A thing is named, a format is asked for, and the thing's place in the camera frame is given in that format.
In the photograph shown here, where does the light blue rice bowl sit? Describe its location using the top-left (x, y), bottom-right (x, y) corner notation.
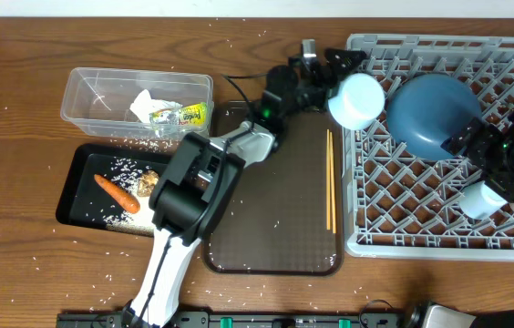
top-left (327, 73), bottom-right (386, 130)

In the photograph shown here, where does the small blue cup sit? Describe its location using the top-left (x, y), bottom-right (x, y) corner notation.
top-left (458, 181), bottom-right (507, 220)

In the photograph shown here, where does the wooden chopstick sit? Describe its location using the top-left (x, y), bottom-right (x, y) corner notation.
top-left (326, 129), bottom-right (332, 231)
top-left (328, 130), bottom-right (337, 234)

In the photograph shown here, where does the large blue plate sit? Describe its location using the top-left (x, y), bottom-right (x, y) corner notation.
top-left (386, 74), bottom-right (481, 161)

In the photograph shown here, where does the green snack wrapper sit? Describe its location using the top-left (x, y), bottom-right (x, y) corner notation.
top-left (149, 101), bottom-right (209, 128)

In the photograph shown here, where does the aluminium foil ball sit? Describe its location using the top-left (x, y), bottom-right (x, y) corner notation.
top-left (149, 108), bottom-right (183, 140)

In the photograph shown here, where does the white tissue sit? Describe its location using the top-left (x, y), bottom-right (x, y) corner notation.
top-left (129, 89), bottom-right (182, 124)

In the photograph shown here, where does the brown food scrap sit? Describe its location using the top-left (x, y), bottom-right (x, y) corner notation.
top-left (137, 170), bottom-right (159, 198)

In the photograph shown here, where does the orange carrot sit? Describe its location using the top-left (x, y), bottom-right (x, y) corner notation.
top-left (94, 174), bottom-right (140, 214)

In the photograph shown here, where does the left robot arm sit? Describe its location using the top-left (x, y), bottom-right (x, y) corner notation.
top-left (122, 39), bottom-right (367, 327)

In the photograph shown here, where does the grey dishwasher rack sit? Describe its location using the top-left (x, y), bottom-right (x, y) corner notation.
top-left (342, 34), bottom-right (514, 261)

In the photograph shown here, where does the dark brown serving tray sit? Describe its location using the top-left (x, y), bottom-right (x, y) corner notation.
top-left (202, 113), bottom-right (344, 276)

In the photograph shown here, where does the pile of white rice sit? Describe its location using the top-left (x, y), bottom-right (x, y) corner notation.
top-left (103, 158), bottom-right (155, 236)

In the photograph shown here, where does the clear plastic bin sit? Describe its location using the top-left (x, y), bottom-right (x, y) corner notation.
top-left (60, 67), bottom-right (213, 139)

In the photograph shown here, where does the black plastic tray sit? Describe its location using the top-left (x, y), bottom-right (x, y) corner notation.
top-left (56, 144), bottom-right (170, 231)

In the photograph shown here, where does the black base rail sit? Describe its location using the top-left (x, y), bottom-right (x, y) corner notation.
top-left (56, 312), bottom-right (404, 328)

